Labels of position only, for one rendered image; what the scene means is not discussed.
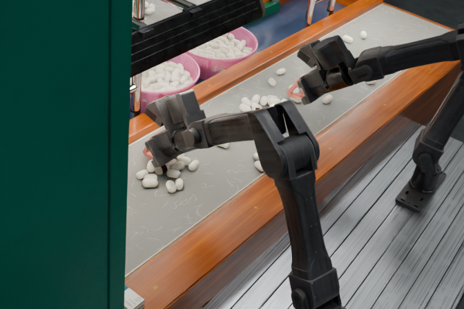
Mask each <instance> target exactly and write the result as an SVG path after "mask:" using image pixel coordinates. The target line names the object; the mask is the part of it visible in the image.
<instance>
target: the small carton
mask: <svg viewBox="0 0 464 309"><path fill-rule="evenodd" d="M144 301H145V300H144V299H143V298H141V297H140V296H139V295H138V294H137V293H135V292H134V291H132V290H131V289H130V288H129V287H128V286H126V285H125V289H124V309H142V308H143V307H144Z"/></svg>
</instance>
